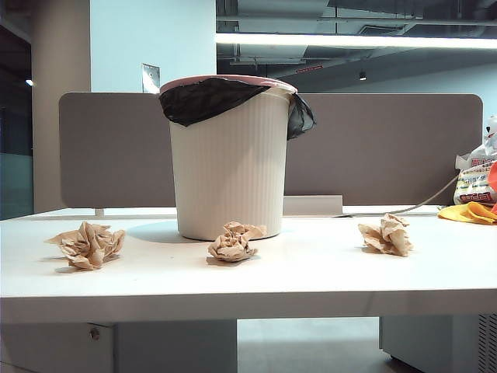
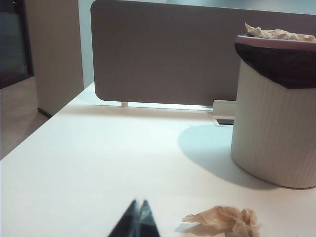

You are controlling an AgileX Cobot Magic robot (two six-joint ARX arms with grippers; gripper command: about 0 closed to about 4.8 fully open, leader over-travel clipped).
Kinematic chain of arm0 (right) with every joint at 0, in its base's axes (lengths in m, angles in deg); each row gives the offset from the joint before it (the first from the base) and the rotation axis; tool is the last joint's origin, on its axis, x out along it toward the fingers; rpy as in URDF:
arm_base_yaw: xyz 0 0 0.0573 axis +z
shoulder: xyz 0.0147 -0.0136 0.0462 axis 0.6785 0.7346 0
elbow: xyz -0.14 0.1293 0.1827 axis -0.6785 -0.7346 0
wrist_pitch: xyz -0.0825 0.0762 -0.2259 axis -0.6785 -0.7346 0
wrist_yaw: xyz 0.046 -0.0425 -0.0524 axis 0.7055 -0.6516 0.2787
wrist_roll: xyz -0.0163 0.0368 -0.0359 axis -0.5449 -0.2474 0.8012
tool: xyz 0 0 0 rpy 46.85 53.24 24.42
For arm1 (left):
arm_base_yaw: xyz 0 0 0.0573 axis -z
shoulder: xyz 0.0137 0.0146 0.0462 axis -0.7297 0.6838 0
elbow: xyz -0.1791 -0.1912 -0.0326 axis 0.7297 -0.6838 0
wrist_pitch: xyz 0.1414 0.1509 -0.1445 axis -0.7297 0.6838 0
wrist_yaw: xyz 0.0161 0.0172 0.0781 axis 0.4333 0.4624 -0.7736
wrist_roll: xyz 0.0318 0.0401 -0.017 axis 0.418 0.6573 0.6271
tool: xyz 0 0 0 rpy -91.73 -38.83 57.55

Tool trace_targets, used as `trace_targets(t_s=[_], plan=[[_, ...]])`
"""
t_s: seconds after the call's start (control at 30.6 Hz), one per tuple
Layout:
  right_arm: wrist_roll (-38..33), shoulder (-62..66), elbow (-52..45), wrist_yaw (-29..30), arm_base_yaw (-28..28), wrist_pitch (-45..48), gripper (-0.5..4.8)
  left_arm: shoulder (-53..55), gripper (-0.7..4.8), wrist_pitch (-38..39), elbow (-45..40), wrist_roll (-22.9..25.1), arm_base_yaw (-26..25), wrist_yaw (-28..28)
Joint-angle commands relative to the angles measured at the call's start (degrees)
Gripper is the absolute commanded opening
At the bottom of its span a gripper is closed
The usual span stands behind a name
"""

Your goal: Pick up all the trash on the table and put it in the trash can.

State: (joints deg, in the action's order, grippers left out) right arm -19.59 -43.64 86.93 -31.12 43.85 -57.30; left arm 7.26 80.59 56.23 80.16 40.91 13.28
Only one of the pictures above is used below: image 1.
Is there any grey cable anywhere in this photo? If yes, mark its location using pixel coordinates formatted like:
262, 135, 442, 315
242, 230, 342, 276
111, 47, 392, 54
333, 173, 463, 218

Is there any white cable tray box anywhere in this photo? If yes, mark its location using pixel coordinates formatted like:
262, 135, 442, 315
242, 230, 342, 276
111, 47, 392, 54
282, 195, 344, 217

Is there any long ceiling light strip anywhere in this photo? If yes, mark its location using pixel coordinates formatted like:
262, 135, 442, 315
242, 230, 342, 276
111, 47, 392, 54
215, 32, 497, 50

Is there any brown paper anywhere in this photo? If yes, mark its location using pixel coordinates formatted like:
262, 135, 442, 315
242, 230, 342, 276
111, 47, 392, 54
44, 220, 127, 271
357, 212, 414, 258
207, 221, 269, 263

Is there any printed plastic snack bag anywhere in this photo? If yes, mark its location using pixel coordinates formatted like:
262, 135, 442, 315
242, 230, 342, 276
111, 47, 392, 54
453, 144, 497, 206

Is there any metal wall plate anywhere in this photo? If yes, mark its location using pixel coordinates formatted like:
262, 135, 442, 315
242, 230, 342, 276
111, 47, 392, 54
141, 62, 161, 95

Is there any white plush toy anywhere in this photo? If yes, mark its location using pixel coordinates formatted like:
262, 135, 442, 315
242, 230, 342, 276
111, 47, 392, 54
482, 115, 497, 156

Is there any white drawer cabinet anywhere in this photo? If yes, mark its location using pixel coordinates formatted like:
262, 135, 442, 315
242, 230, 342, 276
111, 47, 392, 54
0, 319, 238, 373

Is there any pink trash can rim ring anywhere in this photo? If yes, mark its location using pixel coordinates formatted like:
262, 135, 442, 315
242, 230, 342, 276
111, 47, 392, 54
159, 75, 298, 94

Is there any grey desk partition panel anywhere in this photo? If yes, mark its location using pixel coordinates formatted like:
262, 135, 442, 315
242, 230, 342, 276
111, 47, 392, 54
58, 92, 484, 209

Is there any crumpled brown paper, wide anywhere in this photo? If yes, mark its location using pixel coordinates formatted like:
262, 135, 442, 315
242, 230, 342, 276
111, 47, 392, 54
44, 220, 127, 271

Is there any beige round pillar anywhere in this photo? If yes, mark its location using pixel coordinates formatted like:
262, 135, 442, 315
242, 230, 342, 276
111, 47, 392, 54
30, 0, 92, 214

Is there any yellow cloth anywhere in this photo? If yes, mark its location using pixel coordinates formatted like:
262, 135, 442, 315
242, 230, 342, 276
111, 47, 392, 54
437, 200, 497, 225

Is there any white cabinet with vent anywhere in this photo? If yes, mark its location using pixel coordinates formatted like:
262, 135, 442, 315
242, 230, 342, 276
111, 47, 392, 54
379, 313, 497, 373

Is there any orange plastic object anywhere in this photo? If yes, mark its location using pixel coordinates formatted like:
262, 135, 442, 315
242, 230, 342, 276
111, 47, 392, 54
487, 161, 497, 213

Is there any black plastic trash bag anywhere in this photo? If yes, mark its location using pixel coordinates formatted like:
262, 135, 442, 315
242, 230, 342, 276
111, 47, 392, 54
158, 76, 318, 141

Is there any white ribbed trash can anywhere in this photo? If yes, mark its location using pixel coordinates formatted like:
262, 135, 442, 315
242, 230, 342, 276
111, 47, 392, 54
169, 87, 291, 241

